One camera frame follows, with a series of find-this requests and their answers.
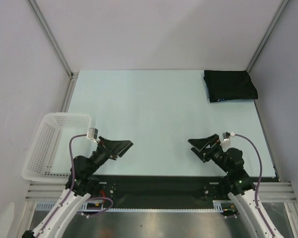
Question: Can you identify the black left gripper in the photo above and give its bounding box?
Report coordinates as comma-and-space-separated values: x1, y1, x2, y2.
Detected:
87, 135, 133, 175

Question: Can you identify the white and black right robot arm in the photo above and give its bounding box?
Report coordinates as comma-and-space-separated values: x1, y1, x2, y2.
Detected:
114, 134, 282, 238

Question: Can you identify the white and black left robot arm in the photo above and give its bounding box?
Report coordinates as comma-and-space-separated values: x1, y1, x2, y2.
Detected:
22, 134, 133, 238

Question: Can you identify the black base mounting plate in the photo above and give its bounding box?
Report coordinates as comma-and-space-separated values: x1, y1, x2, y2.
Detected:
96, 175, 229, 205

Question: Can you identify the folded black t shirt with logo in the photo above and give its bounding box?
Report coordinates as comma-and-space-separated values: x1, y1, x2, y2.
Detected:
208, 85, 258, 103

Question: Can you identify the white plastic basket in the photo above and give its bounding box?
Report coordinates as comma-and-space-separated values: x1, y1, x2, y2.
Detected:
21, 113, 92, 184

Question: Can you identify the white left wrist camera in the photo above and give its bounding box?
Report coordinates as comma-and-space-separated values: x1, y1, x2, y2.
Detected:
86, 127, 98, 143

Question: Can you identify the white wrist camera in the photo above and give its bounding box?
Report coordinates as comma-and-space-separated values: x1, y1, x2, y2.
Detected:
86, 127, 98, 143
221, 132, 235, 146

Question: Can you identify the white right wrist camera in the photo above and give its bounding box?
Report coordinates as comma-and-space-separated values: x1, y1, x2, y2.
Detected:
221, 132, 235, 146

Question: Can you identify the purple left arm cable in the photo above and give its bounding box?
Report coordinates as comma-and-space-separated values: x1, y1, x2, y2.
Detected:
34, 133, 114, 238

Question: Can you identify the white slotted cable duct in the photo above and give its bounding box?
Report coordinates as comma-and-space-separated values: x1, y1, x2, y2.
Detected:
36, 199, 237, 213

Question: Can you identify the aluminium frame rail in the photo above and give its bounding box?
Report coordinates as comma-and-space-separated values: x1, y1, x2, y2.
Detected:
25, 182, 297, 203

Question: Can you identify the left vertical aluminium post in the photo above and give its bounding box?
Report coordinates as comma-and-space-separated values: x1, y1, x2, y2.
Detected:
26, 0, 73, 78

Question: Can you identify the vertical aluminium post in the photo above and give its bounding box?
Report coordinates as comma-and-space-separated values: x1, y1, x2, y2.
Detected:
26, 0, 73, 78
246, 0, 291, 73

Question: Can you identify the right vertical aluminium post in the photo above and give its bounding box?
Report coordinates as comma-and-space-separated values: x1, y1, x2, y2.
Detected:
246, 0, 291, 73

